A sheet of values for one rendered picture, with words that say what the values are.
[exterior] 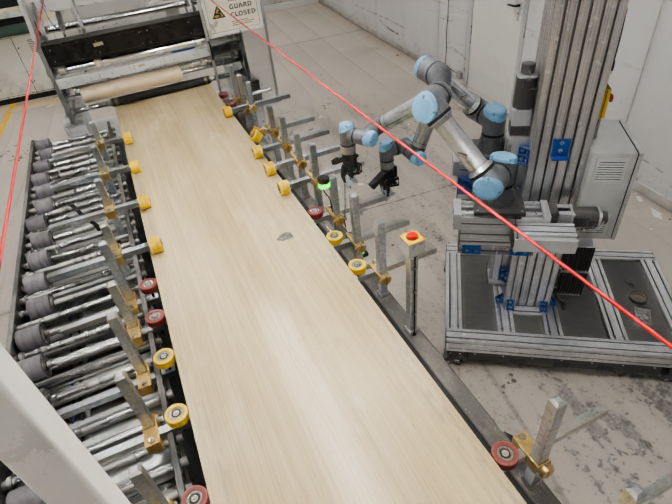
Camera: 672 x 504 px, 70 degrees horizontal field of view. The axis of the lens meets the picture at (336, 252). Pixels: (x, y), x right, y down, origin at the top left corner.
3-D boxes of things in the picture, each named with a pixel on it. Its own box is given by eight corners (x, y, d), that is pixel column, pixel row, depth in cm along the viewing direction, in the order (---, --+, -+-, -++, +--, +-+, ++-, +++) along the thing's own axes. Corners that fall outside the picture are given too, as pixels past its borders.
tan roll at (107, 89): (240, 64, 430) (236, 49, 422) (243, 67, 421) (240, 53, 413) (70, 103, 392) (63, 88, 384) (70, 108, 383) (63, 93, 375)
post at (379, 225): (384, 297, 235) (381, 216, 205) (388, 301, 233) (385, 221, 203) (378, 300, 234) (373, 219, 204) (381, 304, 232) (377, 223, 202)
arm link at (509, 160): (518, 177, 219) (522, 150, 210) (508, 191, 210) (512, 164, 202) (492, 171, 224) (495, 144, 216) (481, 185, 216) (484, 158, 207)
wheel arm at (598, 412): (598, 409, 164) (601, 402, 161) (606, 417, 161) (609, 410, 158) (492, 466, 152) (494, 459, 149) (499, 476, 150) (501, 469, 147)
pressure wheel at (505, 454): (512, 487, 148) (517, 469, 141) (485, 477, 151) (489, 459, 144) (516, 463, 153) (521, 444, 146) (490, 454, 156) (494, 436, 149)
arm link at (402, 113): (452, 69, 206) (372, 114, 242) (441, 78, 199) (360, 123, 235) (465, 93, 209) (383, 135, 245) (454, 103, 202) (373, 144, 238)
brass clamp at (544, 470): (524, 437, 159) (526, 429, 155) (554, 473, 149) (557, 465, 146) (508, 445, 157) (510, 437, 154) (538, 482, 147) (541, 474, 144)
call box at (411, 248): (415, 244, 187) (415, 228, 183) (425, 254, 182) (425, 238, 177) (399, 250, 186) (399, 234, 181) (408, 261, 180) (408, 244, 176)
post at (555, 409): (530, 477, 161) (558, 392, 131) (537, 486, 158) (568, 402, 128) (521, 481, 160) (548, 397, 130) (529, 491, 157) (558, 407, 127)
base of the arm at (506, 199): (513, 190, 228) (516, 172, 222) (516, 208, 217) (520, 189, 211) (480, 189, 231) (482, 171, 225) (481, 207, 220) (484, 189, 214)
